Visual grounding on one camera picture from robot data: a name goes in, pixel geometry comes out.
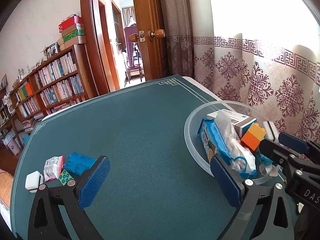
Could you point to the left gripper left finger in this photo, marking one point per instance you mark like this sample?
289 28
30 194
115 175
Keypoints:
46 221

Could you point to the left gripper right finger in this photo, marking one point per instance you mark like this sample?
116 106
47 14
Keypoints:
265 208

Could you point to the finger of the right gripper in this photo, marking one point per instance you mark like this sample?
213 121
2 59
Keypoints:
308 148
281 155

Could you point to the teal cloth bundle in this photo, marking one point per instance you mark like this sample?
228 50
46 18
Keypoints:
266 166

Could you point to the white black sponge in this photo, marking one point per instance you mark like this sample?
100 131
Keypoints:
271 131
33 181

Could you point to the orange yellow toy brick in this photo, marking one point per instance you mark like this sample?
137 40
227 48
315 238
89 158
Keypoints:
252 138

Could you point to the white cotton swab bag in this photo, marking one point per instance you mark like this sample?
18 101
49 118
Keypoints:
239 158

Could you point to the white blue medicine box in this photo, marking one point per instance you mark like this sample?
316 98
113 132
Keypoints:
240 122

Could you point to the clear plastic bowl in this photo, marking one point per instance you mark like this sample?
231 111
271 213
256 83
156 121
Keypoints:
209 111

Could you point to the blue noodle snack packet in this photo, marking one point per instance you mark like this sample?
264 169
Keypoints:
212 140

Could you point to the white black sponge on table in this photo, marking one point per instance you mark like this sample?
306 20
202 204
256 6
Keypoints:
33 181

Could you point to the green dotted card box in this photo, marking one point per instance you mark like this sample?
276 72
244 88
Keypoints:
65 177

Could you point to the red white snack packet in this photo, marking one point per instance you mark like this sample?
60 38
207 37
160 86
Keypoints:
52 168

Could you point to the bed with orange blanket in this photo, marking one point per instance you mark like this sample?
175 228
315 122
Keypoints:
6 180

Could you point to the dark blue foil packet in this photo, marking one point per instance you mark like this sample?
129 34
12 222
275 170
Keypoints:
78 163

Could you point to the small wooden side shelf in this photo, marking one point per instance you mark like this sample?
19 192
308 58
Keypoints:
8 119

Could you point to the green table mat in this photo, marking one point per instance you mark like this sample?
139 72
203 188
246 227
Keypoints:
155 189

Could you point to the patterned curtain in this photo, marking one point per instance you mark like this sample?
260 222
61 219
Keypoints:
264 53

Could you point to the wooden bookshelf with books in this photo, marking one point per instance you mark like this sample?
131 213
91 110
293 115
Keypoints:
63 80

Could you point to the wooden door with knob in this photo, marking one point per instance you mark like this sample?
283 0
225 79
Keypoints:
151 36

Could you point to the stacked boxes on bookshelf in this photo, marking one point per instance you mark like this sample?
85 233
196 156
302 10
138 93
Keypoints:
72 32

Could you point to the purple hanging pants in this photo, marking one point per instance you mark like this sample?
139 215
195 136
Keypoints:
129 30

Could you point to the picture frame on bookshelf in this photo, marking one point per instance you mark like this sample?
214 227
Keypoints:
51 50

